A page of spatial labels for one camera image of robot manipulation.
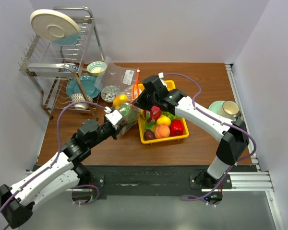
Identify green bell pepper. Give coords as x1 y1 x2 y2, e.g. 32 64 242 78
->
119 103 138 123

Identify orange zip top bag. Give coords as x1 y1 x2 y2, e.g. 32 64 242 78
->
112 83 142 136

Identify yellow lemon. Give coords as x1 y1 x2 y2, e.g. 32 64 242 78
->
112 94 129 108

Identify yellow plastic tray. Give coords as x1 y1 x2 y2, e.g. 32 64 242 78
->
138 80 189 144

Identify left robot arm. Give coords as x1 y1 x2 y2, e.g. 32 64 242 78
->
0 118 127 229

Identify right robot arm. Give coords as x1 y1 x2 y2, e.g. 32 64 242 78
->
133 75 249 188

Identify clear bag with label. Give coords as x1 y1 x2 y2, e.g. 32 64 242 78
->
94 56 137 91

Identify red dragon fruit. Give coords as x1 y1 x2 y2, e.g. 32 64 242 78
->
145 106 161 130

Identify small yellow fruit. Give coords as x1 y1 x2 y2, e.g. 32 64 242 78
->
156 115 171 127

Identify green grapes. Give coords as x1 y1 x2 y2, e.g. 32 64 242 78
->
162 111 180 120

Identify dark purple plum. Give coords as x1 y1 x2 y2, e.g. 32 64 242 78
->
144 130 156 141

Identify floral grey bowl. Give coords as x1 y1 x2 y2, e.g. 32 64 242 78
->
101 85 120 103

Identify orange peach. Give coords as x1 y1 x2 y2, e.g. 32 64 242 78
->
155 125 170 139

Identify red bell pepper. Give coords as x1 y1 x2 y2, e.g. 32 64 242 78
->
170 120 184 137

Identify teal scalloped plate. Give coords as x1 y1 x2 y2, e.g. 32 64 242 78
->
66 74 100 98

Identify teal striped small bowl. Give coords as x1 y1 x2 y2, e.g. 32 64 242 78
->
86 61 108 76

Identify green saucer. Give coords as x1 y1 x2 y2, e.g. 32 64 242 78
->
208 101 225 115

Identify metal dish rack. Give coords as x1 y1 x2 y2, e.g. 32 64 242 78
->
19 6 104 119

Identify blue patterned bowl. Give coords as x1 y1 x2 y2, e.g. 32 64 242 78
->
61 63 80 73

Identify cream mug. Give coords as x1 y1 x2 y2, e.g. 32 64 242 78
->
218 101 240 119

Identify beige and teal plate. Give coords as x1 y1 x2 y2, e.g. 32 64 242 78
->
30 9 81 46

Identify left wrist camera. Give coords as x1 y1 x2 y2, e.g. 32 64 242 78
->
105 110 123 127

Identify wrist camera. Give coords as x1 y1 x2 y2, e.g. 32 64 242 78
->
158 72 164 80
105 110 123 127

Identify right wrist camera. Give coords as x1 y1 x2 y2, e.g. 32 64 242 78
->
158 72 164 80

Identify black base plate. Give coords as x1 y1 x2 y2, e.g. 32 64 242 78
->
32 164 258 201

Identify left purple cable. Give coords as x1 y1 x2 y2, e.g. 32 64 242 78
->
0 101 111 230

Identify purple cable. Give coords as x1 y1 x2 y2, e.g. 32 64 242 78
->
163 73 257 201
0 101 111 230

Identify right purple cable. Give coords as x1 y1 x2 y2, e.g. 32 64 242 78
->
163 73 257 201

